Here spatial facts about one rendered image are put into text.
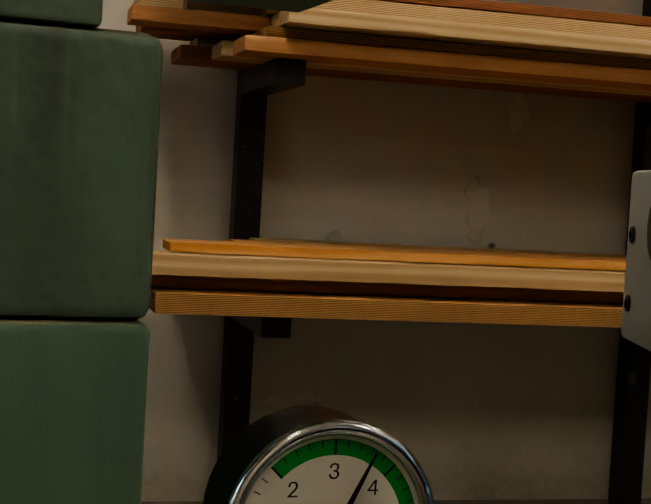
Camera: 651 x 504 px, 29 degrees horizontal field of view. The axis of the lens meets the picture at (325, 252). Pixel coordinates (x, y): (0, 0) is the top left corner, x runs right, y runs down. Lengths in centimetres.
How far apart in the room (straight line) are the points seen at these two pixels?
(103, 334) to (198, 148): 247
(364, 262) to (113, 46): 207
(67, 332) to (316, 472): 9
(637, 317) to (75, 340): 35
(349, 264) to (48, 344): 206
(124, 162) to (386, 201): 258
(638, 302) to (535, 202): 244
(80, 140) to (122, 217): 3
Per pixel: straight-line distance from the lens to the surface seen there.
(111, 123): 39
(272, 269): 240
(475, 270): 252
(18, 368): 39
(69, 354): 39
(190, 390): 290
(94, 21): 39
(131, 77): 39
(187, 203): 286
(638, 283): 66
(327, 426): 35
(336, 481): 36
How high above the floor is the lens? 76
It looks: 3 degrees down
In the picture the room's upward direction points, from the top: 3 degrees clockwise
